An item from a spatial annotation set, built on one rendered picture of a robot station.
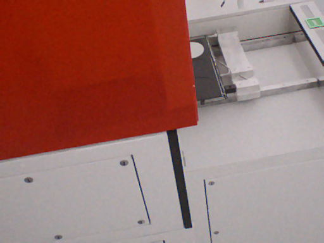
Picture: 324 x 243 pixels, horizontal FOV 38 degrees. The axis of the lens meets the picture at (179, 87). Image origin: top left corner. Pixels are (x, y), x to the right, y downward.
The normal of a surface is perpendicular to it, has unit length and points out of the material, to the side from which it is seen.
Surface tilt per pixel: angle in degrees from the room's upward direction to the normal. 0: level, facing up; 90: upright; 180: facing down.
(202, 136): 0
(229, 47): 0
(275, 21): 90
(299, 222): 90
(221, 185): 90
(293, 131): 0
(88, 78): 90
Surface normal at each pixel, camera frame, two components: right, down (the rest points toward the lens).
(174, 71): 0.15, 0.66
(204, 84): -0.11, -0.74
